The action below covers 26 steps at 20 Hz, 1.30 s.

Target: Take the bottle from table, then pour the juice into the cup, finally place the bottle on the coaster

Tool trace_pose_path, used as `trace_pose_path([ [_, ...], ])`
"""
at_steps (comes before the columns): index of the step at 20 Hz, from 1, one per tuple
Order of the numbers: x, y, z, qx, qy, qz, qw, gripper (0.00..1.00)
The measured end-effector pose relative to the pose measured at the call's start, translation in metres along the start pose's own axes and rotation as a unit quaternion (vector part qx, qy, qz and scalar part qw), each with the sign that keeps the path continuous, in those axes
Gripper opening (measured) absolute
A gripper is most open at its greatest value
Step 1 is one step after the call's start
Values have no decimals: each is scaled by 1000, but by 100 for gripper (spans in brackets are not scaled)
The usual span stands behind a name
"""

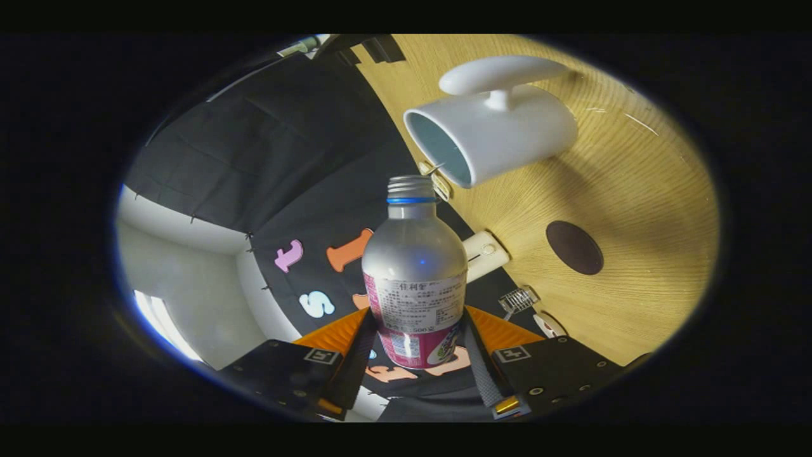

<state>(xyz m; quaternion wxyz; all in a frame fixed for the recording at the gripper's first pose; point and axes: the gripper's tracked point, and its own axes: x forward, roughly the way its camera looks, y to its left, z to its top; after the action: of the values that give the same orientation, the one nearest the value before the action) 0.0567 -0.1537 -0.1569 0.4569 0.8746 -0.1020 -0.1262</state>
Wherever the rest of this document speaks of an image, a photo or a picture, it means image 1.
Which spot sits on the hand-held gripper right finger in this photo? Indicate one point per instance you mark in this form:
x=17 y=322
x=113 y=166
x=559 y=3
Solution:
x=485 y=374

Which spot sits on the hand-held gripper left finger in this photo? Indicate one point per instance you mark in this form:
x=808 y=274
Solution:
x=354 y=368

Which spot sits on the silver juice bottle pink label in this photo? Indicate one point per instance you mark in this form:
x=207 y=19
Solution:
x=412 y=254

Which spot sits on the dark brown round coaster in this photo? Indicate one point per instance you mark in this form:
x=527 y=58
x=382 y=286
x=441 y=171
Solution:
x=575 y=247

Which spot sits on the white cup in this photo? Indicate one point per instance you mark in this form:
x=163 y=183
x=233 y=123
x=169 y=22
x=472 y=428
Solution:
x=520 y=133

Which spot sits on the white round plate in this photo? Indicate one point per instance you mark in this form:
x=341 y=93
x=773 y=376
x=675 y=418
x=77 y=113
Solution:
x=550 y=327

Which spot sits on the white toaster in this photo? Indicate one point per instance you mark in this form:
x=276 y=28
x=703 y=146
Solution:
x=487 y=254

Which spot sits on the white divided sauce tray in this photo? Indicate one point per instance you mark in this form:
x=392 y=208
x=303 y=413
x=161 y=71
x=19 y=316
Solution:
x=441 y=187

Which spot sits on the ceiling light panel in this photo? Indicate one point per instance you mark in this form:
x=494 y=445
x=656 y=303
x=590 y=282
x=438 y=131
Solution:
x=162 y=320

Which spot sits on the wooden table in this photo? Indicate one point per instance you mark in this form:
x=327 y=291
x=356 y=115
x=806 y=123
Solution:
x=634 y=190

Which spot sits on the black backdrop cloth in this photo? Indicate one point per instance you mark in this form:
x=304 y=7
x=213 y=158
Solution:
x=266 y=139

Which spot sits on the black table edge clamp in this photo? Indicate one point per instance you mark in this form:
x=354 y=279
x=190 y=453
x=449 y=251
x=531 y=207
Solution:
x=380 y=47

